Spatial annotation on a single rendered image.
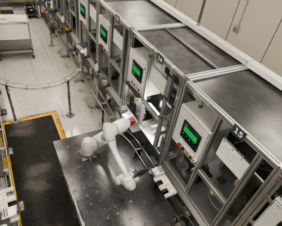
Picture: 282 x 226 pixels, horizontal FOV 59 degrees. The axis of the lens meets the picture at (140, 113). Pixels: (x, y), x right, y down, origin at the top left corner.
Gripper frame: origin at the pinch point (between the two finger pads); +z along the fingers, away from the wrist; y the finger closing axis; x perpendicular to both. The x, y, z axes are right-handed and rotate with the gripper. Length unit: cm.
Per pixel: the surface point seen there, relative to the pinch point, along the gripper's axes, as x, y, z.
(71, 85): 305, -88, -4
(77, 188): 20, -20, -77
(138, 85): 78, 59, 20
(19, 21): 443, 0, -71
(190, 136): -26, 73, 17
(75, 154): 67, -20, -66
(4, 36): 577, -88, -103
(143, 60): 76, 95, 20
